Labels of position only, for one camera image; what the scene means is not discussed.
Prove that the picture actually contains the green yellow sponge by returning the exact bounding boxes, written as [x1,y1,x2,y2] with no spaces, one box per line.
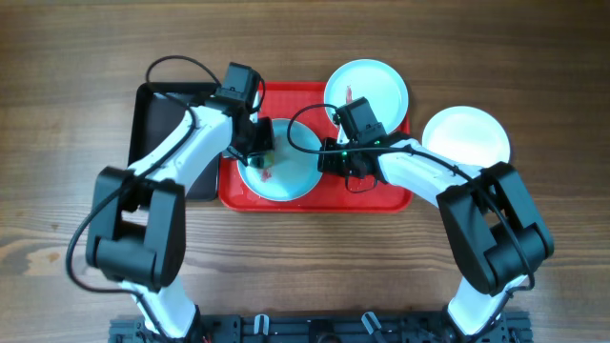
[248,151,275,170]

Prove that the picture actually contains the light blue plate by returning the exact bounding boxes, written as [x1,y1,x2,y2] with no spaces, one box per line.
[237,118,322,202]
[323,59,409,145]

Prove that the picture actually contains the white plate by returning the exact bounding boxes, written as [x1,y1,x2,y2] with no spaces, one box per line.
[421,106,511,168]

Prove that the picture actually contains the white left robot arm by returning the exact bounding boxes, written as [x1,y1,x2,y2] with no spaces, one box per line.
[78,87,271,342]

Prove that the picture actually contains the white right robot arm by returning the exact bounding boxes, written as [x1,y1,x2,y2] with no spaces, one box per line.
[318,132,555,340]

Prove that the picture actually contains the red tray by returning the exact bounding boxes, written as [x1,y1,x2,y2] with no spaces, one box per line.
[218,81,414,213]

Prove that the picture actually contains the black tray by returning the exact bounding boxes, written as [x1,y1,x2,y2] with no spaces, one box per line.
[128,82,220,202]

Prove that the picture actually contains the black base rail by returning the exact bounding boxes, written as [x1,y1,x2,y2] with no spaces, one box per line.
[108,312,534,343]

